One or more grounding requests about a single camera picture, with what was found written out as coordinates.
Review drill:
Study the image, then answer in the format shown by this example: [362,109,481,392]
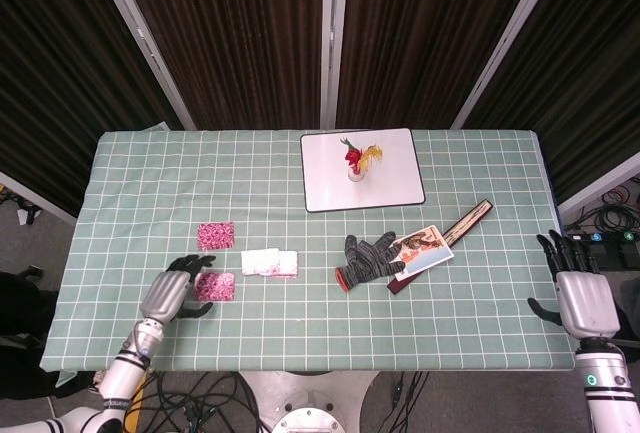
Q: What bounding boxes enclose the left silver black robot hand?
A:
[138,254,217,327]

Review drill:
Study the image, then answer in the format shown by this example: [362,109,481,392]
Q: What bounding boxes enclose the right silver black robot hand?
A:
[527,229,622,339]

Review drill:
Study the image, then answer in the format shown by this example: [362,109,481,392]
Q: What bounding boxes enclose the black power strip green lights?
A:
[564,230,640,269]

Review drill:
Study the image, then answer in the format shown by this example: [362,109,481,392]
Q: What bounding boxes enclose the white sponge block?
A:
[277,250,300,279]

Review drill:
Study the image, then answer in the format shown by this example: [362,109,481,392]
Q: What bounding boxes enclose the dark red folding fan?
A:
[387,198,495,298]

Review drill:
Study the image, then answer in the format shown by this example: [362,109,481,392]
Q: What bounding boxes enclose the black bag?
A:
[0,272,59,399]

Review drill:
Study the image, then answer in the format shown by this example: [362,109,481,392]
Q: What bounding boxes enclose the illustrated postcard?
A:
[389,225,455,274]

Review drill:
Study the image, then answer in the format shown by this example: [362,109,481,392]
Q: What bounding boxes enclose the green white checked tablecloth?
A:
[39,128,576,373]

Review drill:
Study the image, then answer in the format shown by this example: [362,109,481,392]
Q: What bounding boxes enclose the grey black knitted glove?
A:
[334,231,406,294]

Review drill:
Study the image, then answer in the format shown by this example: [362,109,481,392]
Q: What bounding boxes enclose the dark brown partition panel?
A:
[0,0,184,219]
[335,0,546,130]
[112,0,326,130]
[464,0,640,204]

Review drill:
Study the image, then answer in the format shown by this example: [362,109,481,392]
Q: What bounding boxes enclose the white board black rim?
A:
[299,127,426,214]

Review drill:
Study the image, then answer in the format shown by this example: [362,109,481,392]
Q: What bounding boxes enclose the small flower figurine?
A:
[339,136,385,183]

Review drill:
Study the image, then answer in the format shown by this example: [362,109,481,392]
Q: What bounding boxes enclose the black coiled cable bundle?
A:
[597,180,640,232]

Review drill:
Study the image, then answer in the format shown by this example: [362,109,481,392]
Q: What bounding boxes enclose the black floor cable bundle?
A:
[129,371,261,433]

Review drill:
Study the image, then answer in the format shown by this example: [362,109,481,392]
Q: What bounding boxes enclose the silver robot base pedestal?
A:
[239,371,386,433]

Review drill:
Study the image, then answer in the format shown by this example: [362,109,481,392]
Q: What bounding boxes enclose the black cable green light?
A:
[387,371,431,433]

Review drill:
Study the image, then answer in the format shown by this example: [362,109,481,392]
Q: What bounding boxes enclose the white partition frame post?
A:
[449,0,586,130]
[319,0,350,130]
[87,0,197,132]

